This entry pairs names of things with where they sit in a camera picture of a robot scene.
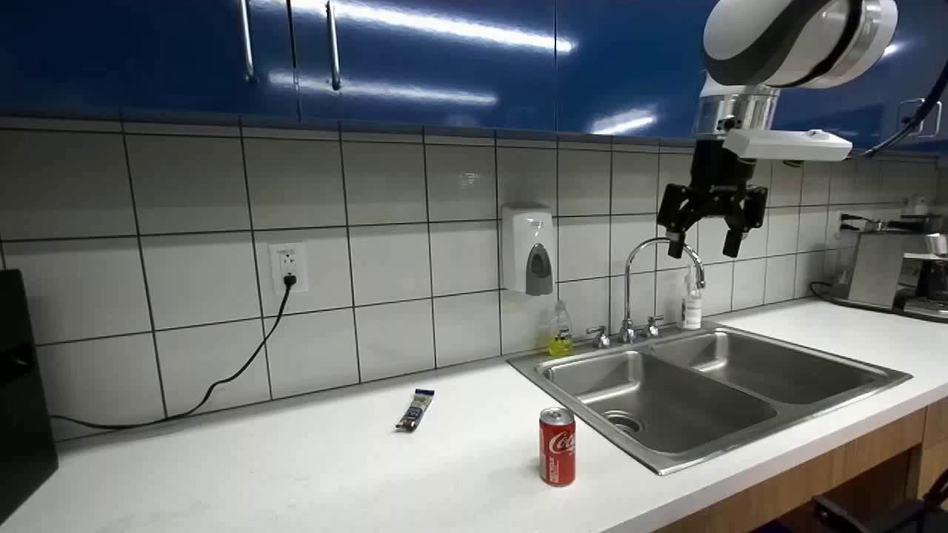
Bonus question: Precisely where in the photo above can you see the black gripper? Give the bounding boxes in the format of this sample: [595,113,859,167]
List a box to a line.
[659,139,768,256]

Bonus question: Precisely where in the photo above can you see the red soda can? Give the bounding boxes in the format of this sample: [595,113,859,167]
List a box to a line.
[540,409,576,486]

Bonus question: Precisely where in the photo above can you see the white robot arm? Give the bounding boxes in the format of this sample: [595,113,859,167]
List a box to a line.
[659,0,899,256]

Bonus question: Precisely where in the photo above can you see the stainless steel double sink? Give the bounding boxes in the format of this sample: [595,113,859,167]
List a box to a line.
[514,327,911,474]

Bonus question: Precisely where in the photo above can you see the clear pump soap bottle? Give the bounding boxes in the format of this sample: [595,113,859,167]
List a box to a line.
[682,276,705,332]

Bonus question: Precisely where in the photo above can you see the chrome gooseneck faucet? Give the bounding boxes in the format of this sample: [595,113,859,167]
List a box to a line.
[586,234,711,348]

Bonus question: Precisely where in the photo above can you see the green dish soap bottle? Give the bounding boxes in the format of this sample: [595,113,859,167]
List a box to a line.
[546,302,576,357]

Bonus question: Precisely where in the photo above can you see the blue upper cabinets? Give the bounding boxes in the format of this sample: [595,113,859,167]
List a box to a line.
[0,0,948,154]

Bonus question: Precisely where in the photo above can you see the black appliance on counter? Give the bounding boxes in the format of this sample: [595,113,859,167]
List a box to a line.
[0,270,59,524]

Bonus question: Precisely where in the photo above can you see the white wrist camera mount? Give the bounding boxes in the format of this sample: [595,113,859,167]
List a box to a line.
[696,80,853,162]

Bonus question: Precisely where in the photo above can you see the white wall soap dispenser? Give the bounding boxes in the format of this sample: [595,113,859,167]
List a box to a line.
[502,204,555,295]

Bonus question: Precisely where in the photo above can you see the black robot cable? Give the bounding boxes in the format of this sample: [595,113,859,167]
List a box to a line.
[863,59,948,160]

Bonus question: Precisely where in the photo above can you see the white wall outlet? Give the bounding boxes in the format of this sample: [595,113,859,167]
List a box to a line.
[274,243,309,295]

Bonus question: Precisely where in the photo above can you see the black power cable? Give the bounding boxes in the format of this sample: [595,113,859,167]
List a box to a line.
[47,273,299,435]

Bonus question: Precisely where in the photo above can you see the silver cabinet handle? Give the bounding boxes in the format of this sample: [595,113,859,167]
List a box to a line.
[323,0,340,90]
[237,0,256,83]

